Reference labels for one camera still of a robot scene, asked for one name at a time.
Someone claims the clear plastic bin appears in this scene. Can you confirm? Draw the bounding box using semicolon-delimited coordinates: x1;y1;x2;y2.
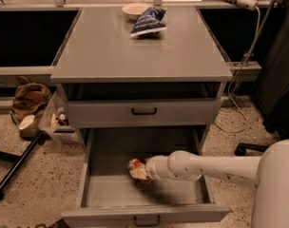
39;91;79;144

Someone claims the open middle drawer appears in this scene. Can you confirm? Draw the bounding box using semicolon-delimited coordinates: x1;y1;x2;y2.
62;126;230;228

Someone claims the brown backpack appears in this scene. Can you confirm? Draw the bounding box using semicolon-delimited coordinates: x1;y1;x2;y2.
10;76;52;140

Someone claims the grey drawer cabinet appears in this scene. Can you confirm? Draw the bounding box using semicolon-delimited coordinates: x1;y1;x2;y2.
51;7;232;143

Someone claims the black metal stand leg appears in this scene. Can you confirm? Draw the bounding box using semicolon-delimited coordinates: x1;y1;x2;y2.
0;132;46;200

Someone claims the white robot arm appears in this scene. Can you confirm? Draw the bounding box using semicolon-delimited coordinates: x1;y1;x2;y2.
127;140;289;228

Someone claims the closed top drawer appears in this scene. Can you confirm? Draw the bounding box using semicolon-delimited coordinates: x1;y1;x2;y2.
67;99;222;128

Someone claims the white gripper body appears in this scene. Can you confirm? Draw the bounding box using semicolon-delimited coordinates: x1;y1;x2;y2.
145;156;177;180

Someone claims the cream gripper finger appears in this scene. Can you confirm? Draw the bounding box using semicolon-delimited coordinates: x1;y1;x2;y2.
129;166;150;181

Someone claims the blue chip bag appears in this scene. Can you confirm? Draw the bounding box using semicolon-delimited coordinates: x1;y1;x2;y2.
130;7;166;37

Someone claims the white bowl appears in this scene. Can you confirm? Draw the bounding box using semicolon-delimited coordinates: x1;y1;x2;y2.
122;3;150;21

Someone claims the black office chair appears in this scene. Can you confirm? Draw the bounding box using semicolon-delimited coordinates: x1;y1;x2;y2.
234;142;267;156

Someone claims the grey cable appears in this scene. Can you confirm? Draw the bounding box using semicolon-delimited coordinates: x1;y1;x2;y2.
214;0;282;135

